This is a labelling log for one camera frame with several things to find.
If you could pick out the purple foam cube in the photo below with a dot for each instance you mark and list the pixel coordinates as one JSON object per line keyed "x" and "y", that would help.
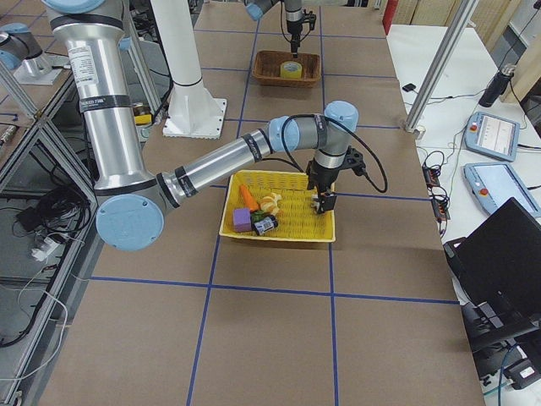
{"x": 241, "y": 219}

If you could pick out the yellow woven basket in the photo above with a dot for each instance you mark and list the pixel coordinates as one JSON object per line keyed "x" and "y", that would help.
{"x": 297, "y": 219}

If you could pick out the black water bottle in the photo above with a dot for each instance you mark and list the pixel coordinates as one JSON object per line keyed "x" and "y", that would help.
{"x": 497, "y": 85}

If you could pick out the white enamel pot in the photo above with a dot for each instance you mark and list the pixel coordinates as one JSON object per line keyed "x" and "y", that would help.
{"x": 143, "y": 120}

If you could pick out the yellow tape roll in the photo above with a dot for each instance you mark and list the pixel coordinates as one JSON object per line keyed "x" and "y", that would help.
{"x": 291, "y": 70}

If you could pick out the toy croissant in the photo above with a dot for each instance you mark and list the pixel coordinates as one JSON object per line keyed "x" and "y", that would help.
{"x": 269, "y": 203}

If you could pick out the near teach pendant tablet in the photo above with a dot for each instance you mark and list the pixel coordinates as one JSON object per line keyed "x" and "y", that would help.
{"x": 494, "y": 183}

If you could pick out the panda figurine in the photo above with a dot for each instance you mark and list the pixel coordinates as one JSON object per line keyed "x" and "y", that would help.
{"x": 314, "y": 204}

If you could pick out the far teach pendant tablet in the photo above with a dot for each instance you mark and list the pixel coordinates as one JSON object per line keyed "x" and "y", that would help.
{"x": 492, "y": 136}

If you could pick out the orange toy carrot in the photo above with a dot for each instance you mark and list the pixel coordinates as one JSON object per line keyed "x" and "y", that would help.
{"x": 256, "y": 213}

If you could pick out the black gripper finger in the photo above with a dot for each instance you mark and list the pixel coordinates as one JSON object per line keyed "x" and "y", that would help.
{"x": 325, "y": 201}
{"x": 294, "y": 47}

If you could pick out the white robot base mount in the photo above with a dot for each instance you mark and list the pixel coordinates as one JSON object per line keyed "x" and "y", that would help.
{"x": 193, "y": 112}

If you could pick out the teach pendant tablet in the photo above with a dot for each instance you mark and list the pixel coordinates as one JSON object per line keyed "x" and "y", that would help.
{"x": 492, "y": 136}
{"x": 494, "y": 183}

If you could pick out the red cylinder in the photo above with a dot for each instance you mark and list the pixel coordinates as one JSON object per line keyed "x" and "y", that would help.
{"x": 389, "y": 14}

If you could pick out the small black-capped bottle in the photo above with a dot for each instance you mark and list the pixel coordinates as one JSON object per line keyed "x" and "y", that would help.
{"x": 265, "y": 225}

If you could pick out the aluminium frame post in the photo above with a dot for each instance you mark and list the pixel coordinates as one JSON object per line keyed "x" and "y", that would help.
{"x": 441, "y": 58}

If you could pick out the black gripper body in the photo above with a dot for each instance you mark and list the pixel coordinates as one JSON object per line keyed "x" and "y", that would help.
{"x": 292, "y": 28}
{"x": 322, "y": 178}

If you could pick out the brown wicker basket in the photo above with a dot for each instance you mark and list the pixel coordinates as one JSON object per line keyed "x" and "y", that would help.
{"x": 266, "y": 69}

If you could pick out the black monitor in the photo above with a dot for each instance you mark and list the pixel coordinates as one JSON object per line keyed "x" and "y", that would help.
{"x": 498, "y": 264}

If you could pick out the small black device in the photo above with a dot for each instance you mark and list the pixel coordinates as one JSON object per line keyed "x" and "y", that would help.
{"x": 409, "y": 87}

